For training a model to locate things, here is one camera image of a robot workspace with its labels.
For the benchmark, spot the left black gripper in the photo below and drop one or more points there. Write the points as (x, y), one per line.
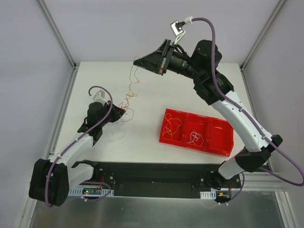
(113, 111)

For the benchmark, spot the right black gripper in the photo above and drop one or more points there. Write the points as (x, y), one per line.
(166, 57)

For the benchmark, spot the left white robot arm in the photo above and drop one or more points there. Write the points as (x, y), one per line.
(52, 179)

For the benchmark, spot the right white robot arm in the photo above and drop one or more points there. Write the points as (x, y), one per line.
(219, 93)

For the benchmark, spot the red three-compartment bin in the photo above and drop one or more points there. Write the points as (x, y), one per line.
(201, 133)

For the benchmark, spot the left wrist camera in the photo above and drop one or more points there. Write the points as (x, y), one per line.
(100, 97)

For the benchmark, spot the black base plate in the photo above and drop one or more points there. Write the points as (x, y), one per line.
(155, 180)

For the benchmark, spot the left white cable duct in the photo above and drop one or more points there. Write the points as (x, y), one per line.
(90, 192)

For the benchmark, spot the white cable duct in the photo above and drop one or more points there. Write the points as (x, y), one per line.
(90, 192)
(208, 195)

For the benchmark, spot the left aluminium frame post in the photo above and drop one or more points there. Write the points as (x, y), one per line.
(56, 33)

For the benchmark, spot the right white cable duct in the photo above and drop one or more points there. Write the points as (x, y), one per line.
(208, 195)

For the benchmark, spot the aluminium rail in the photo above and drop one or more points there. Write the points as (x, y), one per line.
(261, 181)

